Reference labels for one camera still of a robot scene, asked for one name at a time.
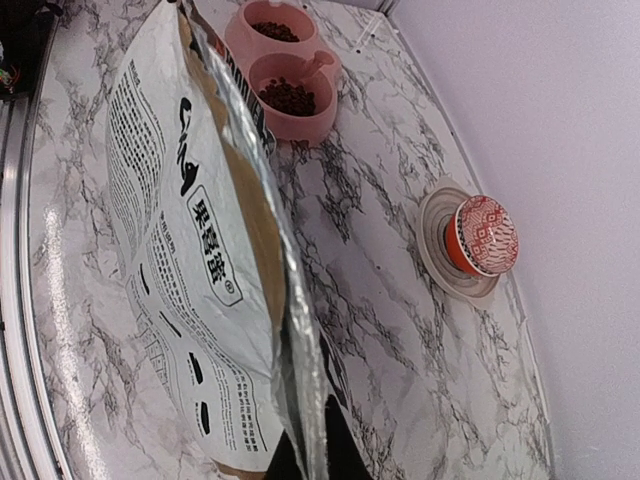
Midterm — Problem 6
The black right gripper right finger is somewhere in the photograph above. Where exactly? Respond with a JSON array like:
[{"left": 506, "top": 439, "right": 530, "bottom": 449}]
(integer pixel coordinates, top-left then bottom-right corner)
[{"left": 325, "top": 395, "right": 372, "bottom": 480}]

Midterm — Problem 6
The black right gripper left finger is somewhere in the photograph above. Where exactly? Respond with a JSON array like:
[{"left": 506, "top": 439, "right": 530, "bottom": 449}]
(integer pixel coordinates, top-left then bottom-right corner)
[{"left": 264, "top": 430, "right": 307, "bottom": 480}]

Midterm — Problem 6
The white brown pet food bag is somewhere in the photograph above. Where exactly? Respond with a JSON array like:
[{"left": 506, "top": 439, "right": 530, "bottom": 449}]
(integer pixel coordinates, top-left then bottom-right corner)
[{"left": 106, "top": 1, "right": 336, "bottom": 479}]

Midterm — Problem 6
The pink double pet feeder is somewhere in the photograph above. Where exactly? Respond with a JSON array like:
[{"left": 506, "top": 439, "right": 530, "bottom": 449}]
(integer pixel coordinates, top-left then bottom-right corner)
[{"left": 225, "top": 1, "right": 341, "bottom": 146}]

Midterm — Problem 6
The red patterned ceramic bowl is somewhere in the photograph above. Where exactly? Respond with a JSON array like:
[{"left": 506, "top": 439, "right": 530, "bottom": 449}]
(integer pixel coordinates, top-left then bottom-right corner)
[{"left": 444, "top": 195, "right": 519, "bottom": 278}]

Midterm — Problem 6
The white tape roll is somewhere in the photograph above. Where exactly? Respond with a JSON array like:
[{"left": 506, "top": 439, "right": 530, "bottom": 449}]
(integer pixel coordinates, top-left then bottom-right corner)
[{"left": 418, "top": 185, "right": 501, "bottom": 301}]

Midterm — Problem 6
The brown kibble in feeder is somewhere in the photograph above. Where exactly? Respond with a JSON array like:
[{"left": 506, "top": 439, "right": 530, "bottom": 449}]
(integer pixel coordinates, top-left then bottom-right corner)
[{"left": 251, "top": 21, "right": 316, "bottom": 117}]

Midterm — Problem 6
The aluminium front frame rail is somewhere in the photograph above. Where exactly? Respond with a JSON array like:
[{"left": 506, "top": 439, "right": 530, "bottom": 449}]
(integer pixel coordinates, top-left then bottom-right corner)
[{"left": 1, "top": 98, "right": 64, "bottom": 479}]

